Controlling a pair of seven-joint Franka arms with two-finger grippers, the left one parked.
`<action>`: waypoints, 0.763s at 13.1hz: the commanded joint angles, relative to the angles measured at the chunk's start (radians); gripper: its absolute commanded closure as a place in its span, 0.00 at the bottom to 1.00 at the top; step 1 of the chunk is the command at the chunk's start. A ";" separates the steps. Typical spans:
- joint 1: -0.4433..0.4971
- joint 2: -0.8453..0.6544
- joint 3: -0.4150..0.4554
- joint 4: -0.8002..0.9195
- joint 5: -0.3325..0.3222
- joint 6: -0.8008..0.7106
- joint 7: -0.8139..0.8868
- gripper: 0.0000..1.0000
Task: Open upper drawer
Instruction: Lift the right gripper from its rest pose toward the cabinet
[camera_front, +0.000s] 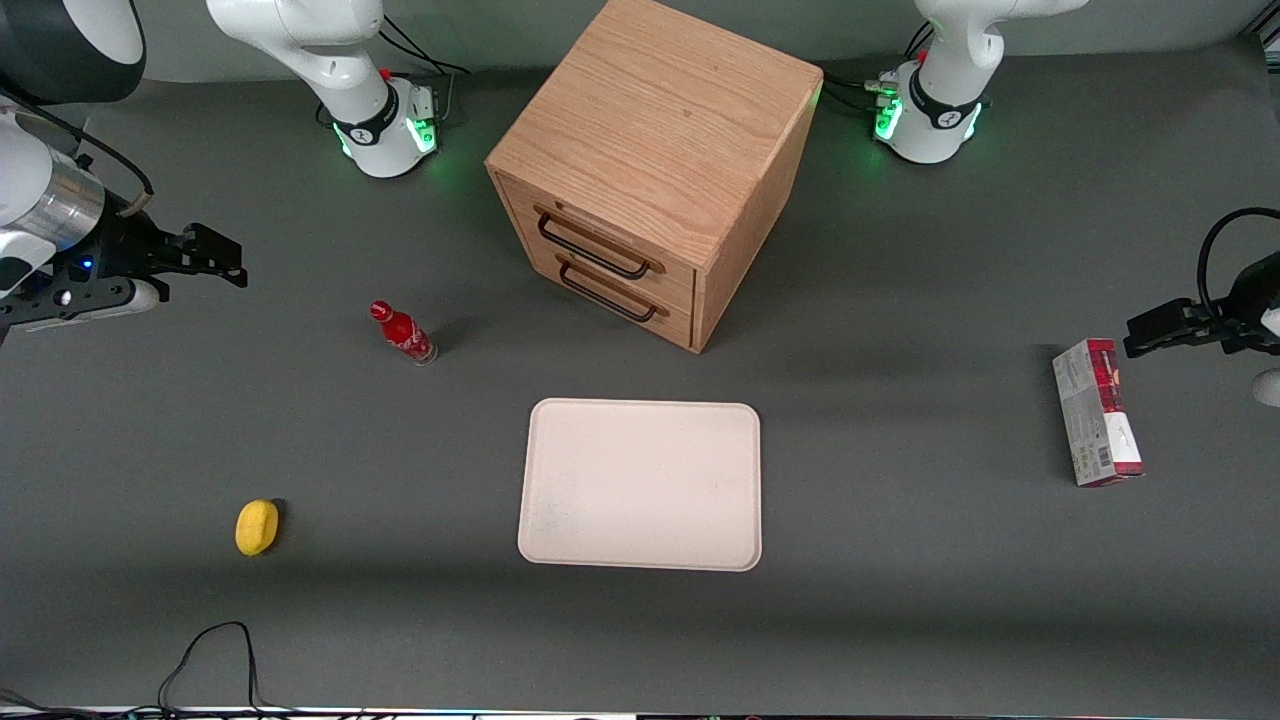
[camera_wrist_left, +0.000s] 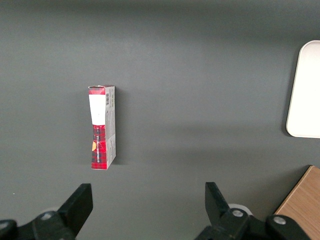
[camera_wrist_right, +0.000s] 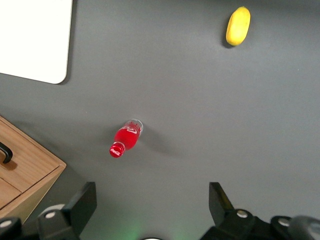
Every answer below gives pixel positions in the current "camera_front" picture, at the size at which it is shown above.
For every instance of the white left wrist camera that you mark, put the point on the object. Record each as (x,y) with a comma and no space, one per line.
(1270,388)

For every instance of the oak drawer with tall front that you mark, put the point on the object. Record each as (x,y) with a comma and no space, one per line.
(650,322)

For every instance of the grey and red carton box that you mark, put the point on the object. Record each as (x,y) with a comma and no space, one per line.
(1095,412)

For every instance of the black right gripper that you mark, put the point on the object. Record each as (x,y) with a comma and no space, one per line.
(118,246)

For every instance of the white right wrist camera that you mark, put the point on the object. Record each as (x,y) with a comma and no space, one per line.
(125,298)

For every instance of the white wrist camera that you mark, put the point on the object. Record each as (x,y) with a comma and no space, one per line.
(125,298)
(1270,388)

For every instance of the yellow lemon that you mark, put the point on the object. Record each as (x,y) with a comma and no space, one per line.
(256,527)

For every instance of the oak wooden drawer cabinet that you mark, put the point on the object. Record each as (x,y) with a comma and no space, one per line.
(660,110)

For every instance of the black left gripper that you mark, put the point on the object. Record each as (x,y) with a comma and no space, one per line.
(1243,312)

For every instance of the red cola bottle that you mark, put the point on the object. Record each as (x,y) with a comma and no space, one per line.
(404,334)

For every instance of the beige rectangular tray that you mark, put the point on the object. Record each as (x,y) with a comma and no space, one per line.
(640,485)

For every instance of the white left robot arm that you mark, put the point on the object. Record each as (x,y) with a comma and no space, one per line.
(945,90)

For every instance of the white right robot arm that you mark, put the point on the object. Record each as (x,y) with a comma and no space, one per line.
(340,60)

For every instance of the oak drawer with shallow front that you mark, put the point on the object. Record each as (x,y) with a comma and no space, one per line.
(600,225)

